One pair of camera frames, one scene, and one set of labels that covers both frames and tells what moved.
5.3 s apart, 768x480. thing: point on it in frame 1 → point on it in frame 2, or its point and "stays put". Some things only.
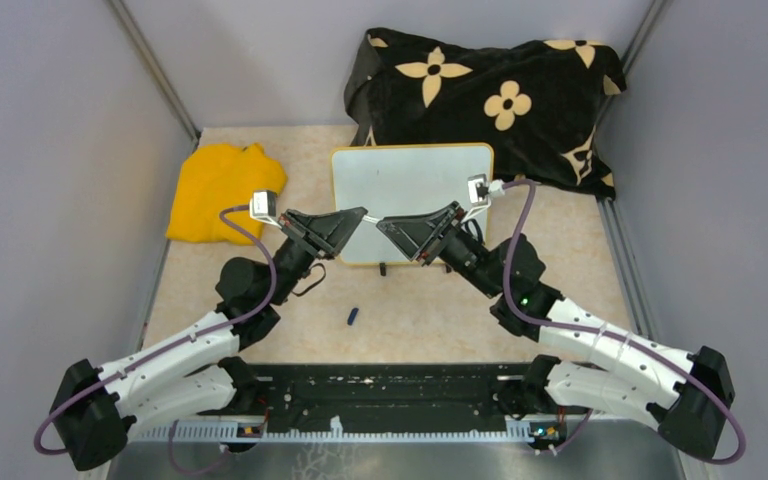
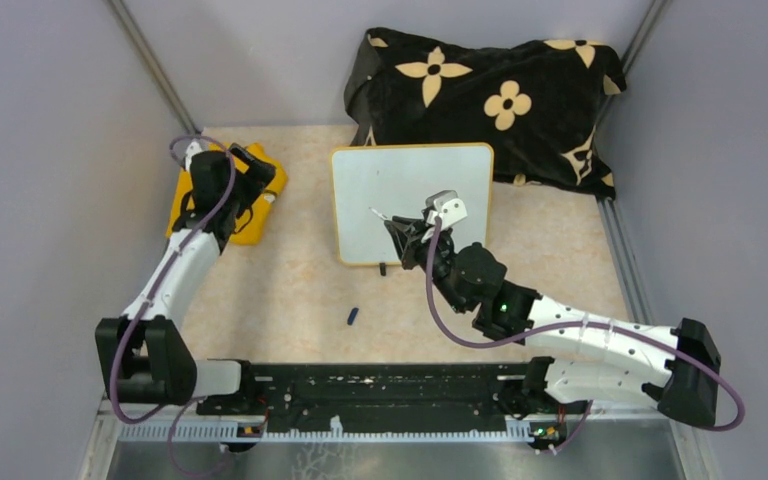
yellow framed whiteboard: [392, 180] stays put
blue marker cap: [352, 316] stays put
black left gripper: [324, 234] → [256, 178]
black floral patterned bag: [538, 104] stays put
